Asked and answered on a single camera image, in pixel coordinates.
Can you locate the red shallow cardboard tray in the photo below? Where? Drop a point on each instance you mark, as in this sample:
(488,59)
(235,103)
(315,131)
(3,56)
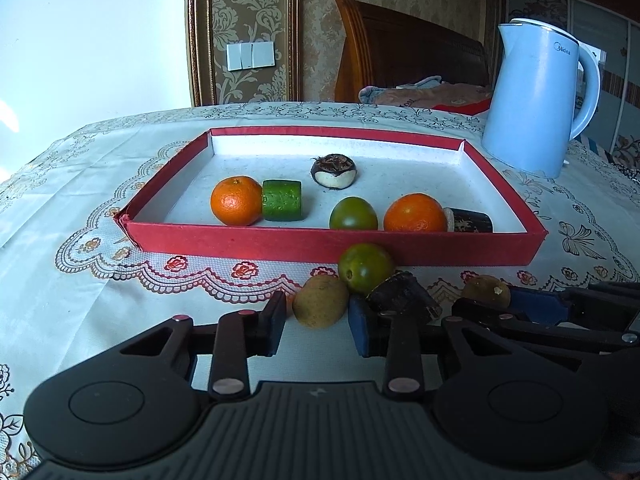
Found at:
(280,245)

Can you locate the orange mandarin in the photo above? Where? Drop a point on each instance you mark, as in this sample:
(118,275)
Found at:
(415,214)
(235,201)

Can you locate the light blue electric kettle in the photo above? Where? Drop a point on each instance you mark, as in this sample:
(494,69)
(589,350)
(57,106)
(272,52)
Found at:
(535,105)

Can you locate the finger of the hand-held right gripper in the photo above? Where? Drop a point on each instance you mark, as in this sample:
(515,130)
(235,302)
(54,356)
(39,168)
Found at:
(542,305)
(560,337)

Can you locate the green cucumber piece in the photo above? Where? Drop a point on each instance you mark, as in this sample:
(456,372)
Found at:
(282,200)

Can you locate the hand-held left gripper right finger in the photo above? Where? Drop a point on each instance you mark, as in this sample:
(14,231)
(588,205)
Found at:
(361,327)

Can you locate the green tomato with stem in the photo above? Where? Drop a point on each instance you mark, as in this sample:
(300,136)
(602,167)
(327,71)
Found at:
(353,215)

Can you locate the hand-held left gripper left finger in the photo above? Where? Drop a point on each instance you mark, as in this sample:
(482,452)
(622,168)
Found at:
(272,322)

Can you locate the white wall light switch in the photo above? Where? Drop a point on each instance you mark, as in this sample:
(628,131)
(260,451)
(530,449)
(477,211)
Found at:
(250,55)

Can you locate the crumpled bedding pile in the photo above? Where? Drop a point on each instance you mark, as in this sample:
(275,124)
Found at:
(430,94)

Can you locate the brown wooden headboard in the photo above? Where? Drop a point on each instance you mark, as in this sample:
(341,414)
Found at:
(400,50)

